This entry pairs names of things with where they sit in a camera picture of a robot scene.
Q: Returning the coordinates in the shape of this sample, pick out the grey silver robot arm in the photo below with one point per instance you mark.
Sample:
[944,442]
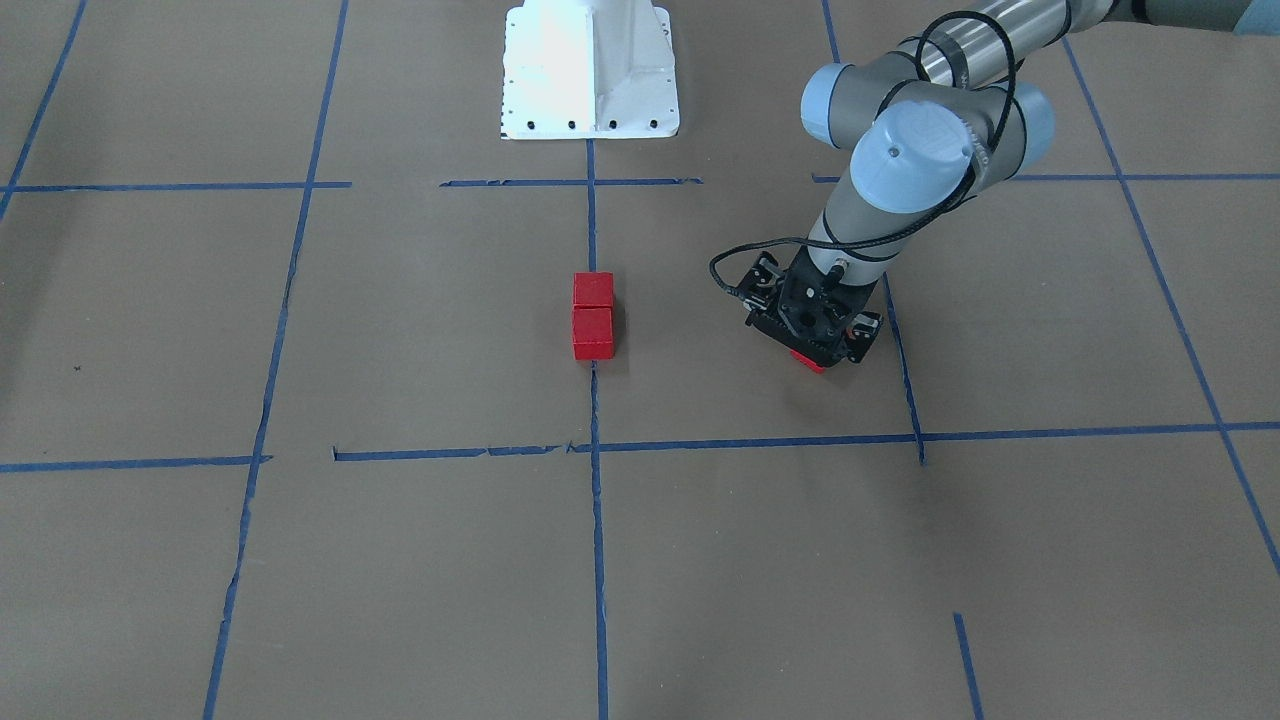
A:
[928,126]

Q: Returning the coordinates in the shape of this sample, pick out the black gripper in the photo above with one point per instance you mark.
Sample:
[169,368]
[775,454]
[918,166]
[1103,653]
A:
[764,284]

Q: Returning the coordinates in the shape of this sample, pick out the red block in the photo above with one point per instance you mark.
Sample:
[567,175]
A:
[592,333]
[808,363]

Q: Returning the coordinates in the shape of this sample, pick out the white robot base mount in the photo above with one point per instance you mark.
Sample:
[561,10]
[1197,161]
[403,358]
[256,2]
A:
[580,70]

